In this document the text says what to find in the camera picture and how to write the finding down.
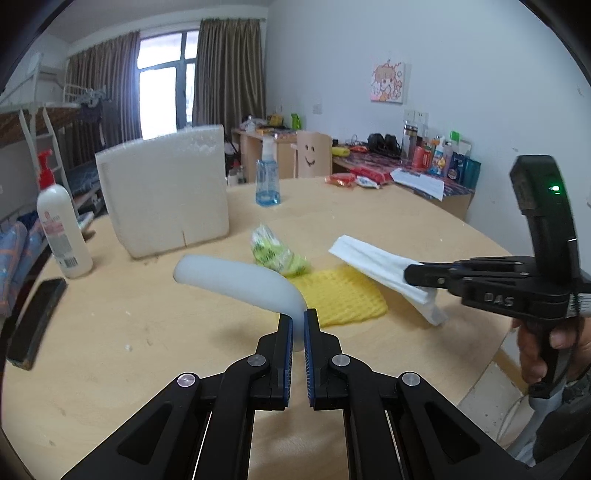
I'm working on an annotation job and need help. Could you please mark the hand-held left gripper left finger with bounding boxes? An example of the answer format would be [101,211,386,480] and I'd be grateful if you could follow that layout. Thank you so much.
[60,316,294,480]

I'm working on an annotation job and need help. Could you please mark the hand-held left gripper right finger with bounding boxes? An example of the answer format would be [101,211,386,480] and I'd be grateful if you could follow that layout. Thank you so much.
[303,308,522,480]

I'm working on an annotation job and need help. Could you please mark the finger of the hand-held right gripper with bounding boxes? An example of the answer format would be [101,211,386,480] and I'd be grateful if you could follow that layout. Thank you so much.
[403,261,539,301]
[452,257,536,269]

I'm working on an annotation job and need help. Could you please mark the white cloth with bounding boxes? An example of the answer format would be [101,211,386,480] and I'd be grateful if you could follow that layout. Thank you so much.
[329,234,450,328]

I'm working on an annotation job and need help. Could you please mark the yellow mesh cloth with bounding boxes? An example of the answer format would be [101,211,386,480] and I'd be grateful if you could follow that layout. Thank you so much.
[298,267,389,328]

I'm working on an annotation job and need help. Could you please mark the green plastic packet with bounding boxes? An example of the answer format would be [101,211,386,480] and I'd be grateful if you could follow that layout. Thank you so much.
[250,224,311,278]

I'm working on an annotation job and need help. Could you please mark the white foam box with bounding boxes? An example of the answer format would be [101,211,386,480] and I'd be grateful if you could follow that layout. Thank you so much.
[95,124,230,259]

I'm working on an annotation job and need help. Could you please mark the person's right hand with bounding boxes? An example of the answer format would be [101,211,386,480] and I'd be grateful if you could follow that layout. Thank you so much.
[513,316,589,385]

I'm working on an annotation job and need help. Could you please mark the patterned desk cloth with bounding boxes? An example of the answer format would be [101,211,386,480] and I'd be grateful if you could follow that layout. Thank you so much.
[332,145,476,201]

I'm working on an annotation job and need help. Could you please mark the printed paper sheet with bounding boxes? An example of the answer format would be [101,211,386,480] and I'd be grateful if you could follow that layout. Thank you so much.
[390,167,445,201]

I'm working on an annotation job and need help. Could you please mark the row of toiletry bottles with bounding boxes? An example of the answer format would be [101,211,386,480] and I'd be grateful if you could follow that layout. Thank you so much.
[401,121,482,188]

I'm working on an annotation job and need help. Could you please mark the red snack packet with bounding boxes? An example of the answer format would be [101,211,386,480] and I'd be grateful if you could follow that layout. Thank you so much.
[349,165,393,184]

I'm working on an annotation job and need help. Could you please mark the clear tumbler dark lid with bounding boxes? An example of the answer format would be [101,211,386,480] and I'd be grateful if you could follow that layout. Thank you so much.
[401,121,419,162]

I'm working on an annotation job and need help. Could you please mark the black headphones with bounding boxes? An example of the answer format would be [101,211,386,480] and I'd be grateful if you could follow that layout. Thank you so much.
[367,133,402,155]

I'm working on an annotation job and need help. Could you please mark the cardboard box smiley face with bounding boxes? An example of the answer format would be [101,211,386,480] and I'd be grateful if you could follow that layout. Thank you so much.
[295,130,333,179]

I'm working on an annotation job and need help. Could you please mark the blue liquid spray bottle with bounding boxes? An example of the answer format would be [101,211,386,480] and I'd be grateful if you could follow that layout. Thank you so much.
[255,135,281,207]

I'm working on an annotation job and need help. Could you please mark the person's trouser leg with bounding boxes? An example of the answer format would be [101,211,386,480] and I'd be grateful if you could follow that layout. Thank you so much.
[533,401,591,468]

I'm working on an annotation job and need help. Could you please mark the wooden desk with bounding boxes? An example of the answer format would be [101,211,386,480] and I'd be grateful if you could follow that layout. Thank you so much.
[231,127,476,222]

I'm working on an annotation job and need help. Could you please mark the black smartphone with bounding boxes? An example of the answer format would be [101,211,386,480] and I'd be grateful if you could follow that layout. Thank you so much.
[7,278,68,371]

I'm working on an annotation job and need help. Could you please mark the white lotion bottle red pump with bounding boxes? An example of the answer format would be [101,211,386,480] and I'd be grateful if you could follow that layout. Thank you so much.
[36,150,94,279]

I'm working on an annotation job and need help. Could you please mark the blue checked mattress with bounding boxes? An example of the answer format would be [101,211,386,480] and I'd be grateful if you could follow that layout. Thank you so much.
[65,161,103,197]

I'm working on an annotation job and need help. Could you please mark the brown curtain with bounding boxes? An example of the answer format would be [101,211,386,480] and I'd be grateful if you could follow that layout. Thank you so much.
[67,31,141,153]
[191,18,267,134]

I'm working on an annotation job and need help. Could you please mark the blue patterned quilt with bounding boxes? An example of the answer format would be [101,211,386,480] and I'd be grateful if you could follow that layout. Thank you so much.
[0,210,47,319]

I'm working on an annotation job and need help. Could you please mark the glass balcony door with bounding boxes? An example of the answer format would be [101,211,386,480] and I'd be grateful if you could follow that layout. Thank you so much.
[136,30,199,139]

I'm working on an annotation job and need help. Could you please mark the hanging dark clothes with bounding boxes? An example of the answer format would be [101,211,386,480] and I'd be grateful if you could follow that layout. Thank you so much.
[76,88,110,124]

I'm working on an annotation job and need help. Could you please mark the white bunk bed ladder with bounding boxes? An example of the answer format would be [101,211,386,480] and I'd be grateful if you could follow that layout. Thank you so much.
[18,106,70,195]

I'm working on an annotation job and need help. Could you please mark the white air conditioner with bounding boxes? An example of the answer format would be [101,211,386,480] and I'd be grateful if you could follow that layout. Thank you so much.
[28,52,70,85]

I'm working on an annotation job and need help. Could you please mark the pink cartoon wall poster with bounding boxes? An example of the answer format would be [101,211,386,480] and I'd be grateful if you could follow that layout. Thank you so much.
[369,60,406,104]

